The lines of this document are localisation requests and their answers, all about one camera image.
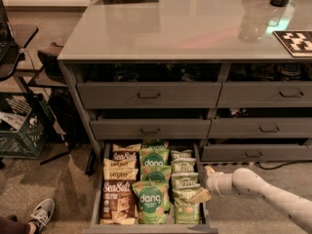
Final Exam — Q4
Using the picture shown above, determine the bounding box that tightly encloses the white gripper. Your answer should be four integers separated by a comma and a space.
188, 166, 233, 204

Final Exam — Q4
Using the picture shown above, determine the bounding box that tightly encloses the green jalapeno chip bag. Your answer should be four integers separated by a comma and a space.
173, 184, 200, 224

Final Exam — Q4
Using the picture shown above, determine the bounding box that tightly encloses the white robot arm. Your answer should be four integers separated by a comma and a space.
188, 166, 312, 234

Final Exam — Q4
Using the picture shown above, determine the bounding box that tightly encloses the green kettle chip bag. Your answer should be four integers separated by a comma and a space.
171, 173, 198, 188
171, 149, 193, 160
171, 158, 196, 174

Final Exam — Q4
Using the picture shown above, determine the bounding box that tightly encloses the rear green kettle chip bag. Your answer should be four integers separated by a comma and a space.
171, 149, 193, 160

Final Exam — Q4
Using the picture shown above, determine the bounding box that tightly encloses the front green dang chip bag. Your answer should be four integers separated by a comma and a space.
132, 180, 169, 224

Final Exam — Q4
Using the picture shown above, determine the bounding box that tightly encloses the green dang chip bag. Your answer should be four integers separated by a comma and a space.
140, 166, 172, 182
142, 139, 169, 149
132, 180, 169, 224
139, 148, 169, 166

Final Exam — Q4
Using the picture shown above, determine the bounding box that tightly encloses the middle right grey drawer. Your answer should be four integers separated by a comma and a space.
209, 118, 312, 138

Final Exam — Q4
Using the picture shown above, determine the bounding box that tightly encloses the rear green dang chip bag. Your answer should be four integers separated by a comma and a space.
142, 139, 169, 149

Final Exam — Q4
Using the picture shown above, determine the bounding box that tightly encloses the rear yellow chip bag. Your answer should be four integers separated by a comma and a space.
112, 143, 141, 152

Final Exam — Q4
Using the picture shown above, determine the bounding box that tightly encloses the yellow chip bag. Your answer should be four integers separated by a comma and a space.
103, 159, 136, 169
103, 167, 138, 180
112, 143, 141, 152

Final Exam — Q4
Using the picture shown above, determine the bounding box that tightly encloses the rear brown sea salt bag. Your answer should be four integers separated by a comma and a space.
112, 151, 137, 161

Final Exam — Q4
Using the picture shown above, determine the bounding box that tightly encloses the brown sea salt bag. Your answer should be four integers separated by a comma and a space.
100, 180, 136, 224
112, 151, 137, 161

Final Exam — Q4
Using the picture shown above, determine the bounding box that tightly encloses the front brown sea salt bag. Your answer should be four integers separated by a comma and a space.
100, 180, 136, 224

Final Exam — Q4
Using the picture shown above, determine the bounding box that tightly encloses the top right grey drawer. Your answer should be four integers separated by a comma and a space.
217, 81, 312, 108

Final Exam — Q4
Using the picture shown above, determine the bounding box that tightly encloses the front yellow chip bag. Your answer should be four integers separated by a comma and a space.
103, 167, 138, 180

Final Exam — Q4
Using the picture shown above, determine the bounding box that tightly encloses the middle left grey drawer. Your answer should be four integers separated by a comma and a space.
90, 119, 211, 139

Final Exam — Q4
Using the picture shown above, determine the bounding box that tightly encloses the grey drawer cabinet with counter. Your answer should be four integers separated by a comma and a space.
59, 0, 312, 161

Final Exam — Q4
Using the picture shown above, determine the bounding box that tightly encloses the open bottom left drawer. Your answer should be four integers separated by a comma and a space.
82, 139, 218, 234

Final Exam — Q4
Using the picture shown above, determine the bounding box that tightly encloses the top left grey drawer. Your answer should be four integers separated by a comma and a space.
77, 82, 221, 109

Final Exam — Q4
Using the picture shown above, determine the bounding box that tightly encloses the grey white sneaker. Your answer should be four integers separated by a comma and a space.
28, 198, 55, 234

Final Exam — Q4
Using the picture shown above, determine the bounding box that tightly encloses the black white fiducial marker board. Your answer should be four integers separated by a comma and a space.
273, 30, 312, 58

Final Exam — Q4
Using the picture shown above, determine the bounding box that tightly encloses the green plastic milk crate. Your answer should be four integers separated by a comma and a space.
0, 92, 55, 159

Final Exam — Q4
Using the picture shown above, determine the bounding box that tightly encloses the black office chair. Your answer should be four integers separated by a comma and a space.
0, 0, 98, 177

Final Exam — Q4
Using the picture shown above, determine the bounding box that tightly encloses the dark trouser leg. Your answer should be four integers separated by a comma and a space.
0, 216, 30, 234

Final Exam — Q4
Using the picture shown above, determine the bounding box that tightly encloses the black floor cable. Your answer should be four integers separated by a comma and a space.
253, 159, 312, 172

